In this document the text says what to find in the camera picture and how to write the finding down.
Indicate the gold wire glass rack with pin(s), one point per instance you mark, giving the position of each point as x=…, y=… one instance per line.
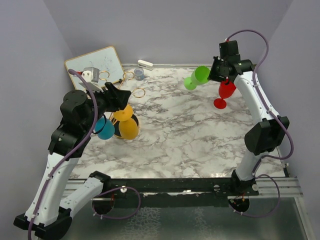
x=127, y=83

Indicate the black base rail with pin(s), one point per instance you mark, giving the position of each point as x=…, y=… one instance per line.
x=171, y=192

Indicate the red wine glass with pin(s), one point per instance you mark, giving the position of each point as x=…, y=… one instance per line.
x=226, y=90

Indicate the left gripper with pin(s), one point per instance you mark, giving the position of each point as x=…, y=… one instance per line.
x=116, y=98

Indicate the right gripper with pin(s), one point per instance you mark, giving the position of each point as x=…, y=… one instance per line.
x=213, y=76

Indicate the whiteboard with wooden frame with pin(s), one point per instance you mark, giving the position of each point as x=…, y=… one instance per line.
x=104, y=59

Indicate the blue wine glass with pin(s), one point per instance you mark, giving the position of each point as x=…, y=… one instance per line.
x=104, y=129

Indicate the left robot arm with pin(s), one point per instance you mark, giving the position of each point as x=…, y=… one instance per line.
x=50, y=215

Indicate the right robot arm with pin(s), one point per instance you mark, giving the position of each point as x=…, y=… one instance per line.
x=269, y=127

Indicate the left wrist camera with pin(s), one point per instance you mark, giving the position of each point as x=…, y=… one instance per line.
x=91, y=76

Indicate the green wine glass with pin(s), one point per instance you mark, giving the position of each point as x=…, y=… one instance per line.
x=198, y=77

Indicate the orange wine glass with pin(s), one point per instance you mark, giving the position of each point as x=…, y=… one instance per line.
x=125, y=125

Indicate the white whiteboard eraser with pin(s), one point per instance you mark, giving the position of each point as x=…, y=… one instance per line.
x=145, y=64

